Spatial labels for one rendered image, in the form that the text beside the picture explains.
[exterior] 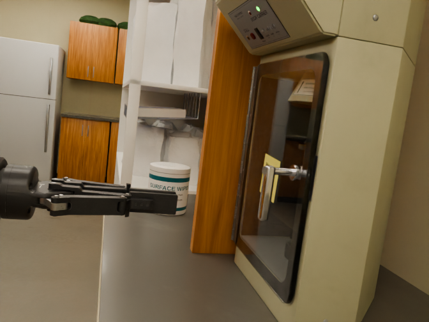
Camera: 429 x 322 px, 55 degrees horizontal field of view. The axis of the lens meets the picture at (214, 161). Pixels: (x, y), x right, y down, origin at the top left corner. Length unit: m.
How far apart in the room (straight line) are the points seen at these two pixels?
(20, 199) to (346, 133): 0.47
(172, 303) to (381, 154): 0.43
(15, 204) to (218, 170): 0.51
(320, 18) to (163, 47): 1.39
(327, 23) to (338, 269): 0.37
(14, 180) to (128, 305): 0.30
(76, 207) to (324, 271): 0.39
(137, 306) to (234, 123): 0.46
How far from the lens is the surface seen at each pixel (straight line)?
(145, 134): 1.97
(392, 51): 0.69
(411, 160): 1.14
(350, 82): 0.65
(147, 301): 0.77
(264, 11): 0.74
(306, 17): 0.64
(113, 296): 0.78
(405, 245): 1.15
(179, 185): 1.28
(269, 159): 0.78
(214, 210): 0.99
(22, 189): 0.59
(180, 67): 1.89
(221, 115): 0.95
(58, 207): 0.56
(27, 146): 5.56
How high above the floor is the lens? 1.29
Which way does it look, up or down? 7 degrees down
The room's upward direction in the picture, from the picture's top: 7 degrees clockwise
